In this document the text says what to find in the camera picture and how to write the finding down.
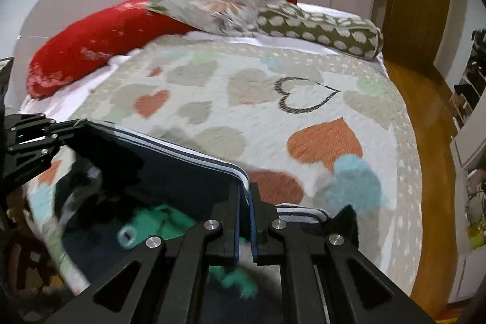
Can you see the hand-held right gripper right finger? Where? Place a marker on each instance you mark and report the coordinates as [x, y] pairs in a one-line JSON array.
[[253, 229]]

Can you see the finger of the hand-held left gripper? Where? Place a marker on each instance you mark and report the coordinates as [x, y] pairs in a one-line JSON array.
[[34, 128], [26, 166]]

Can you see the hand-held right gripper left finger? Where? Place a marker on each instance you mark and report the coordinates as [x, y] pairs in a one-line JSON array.
[[237, 227]]

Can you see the dark navy pants striped waistband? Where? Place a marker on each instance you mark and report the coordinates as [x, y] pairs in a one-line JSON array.
[[171, 172]]

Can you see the red fleece blanket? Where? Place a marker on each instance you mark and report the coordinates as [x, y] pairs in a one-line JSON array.
[[95, 35]]

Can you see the heart print quilt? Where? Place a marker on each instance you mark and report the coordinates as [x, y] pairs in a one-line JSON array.
[[243, 107]]

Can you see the rounded pink headboard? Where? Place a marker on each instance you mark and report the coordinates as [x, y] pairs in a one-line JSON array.
[[68, 1]]

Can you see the green white-dotted pillow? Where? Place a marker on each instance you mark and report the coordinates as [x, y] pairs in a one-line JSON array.
[[326, 30]]

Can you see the floral pillow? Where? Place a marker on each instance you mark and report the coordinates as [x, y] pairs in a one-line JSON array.
[[224, 9]]

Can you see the white shelf unit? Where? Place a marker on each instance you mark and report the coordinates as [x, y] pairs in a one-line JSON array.
[[469, 141]]

